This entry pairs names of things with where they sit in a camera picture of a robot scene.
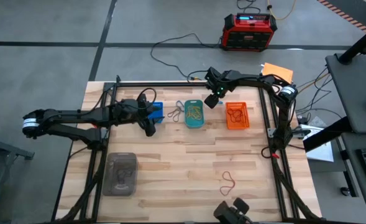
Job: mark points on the orange plastic basket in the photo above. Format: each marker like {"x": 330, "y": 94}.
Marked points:
{"x": 237, "y": 126}

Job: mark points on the blue purple rubber band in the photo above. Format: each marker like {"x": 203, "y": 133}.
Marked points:
{"x": 179, "y": 101}

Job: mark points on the grey desk shelf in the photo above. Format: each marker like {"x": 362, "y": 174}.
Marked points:
{"x": 350, "y": 168}

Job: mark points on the orange paper folder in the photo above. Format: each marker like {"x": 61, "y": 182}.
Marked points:
{"x": 279, "y": 73}

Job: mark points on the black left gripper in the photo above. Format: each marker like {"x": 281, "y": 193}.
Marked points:
{"x": 133, "y": 112}

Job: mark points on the green plastic basket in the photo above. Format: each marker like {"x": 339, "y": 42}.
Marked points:
{"x": 194, "y": 124}

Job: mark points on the white paper sheet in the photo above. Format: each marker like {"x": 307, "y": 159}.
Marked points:
{"x": 321, "y": 154}

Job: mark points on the red portable power station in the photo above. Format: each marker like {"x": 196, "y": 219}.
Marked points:
{"x": 248, "y": 35}

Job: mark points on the grey side desk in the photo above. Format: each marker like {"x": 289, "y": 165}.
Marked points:
{"x": 356, "y": 87}

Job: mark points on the blue plastic basket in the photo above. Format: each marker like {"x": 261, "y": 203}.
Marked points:
{"x": 159, "y": 116}

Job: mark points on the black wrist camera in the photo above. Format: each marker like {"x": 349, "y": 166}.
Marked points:
{"x": 150, "y": 130}
{"x": 211, "y": 101}

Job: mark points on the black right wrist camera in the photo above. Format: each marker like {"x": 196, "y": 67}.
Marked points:
{"x": 211, "y": 101}

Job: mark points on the grey metal stand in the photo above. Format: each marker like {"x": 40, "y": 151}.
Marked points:
{"x": 2, "y": 149}

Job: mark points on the grey translucent plastic basket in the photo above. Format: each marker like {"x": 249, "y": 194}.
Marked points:
{"x": 120, "y": 160}

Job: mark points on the black caster wheel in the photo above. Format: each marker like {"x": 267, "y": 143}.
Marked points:
{"x": 345, "y": 191}

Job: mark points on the silver metal bracket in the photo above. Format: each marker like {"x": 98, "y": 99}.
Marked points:
{"x": 271, "y": 132}

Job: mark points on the dark brown rubber band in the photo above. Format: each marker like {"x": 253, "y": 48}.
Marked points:
{"x": 122, "y": 174}

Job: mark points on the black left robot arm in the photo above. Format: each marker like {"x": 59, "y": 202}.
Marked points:
{"x": 77, "y": 116}

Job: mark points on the red rubber band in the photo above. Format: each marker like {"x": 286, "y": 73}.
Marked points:
{"x": 234, "y": 184}
{"x": 236, "y": 115}

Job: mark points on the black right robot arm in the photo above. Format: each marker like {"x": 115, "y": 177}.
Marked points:
{"x": 283, "y": 115}

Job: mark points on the yellow rubber band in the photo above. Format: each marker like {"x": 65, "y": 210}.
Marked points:
{"x": 198, "y": 116}
{"x": 192, "y": 109}

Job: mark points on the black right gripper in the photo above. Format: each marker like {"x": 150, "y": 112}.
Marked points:
{"x": 223, "y": 81}

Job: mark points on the black stand pole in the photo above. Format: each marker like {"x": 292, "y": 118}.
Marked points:
{"x": 359, "y": 43}

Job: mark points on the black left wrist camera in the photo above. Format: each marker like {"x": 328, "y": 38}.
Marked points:
{"x": 150, "y": 130}

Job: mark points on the black stand bar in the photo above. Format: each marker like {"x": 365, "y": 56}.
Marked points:
{"x": 325, "y": 135}

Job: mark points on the orange black striped strip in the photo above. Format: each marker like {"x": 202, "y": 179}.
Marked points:
{"x": 344, "y": 14}

